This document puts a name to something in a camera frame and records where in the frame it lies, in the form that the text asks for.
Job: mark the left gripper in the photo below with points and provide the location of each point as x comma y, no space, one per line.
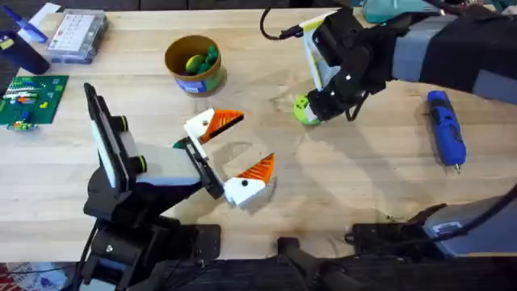
165,165

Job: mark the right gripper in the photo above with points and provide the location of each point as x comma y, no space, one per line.
363,77

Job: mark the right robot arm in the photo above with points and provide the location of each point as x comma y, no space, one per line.
456,44

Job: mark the blue electric screwdriver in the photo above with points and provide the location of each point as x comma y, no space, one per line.
446,129

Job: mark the green disc with holes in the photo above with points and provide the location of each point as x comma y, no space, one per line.
299,108

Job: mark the right wrist upright plate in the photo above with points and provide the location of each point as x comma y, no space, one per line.
319,68

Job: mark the wrist upright plate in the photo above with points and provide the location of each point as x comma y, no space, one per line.
106,141
319,68

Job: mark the brown tub with toys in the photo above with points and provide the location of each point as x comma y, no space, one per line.
194,60

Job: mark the left wrist upright plate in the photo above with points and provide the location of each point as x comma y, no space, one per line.
106,141

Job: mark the teal tool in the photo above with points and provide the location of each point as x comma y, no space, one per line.
396,10

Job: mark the clear plastic parts box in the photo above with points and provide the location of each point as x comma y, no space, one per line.
76,36

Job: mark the green board with blocks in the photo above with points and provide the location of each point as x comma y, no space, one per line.
32,99

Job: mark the white paper sheet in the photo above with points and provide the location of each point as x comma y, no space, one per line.
48,12

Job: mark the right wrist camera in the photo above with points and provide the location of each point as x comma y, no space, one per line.
335,36

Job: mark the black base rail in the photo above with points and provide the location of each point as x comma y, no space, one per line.
404,275

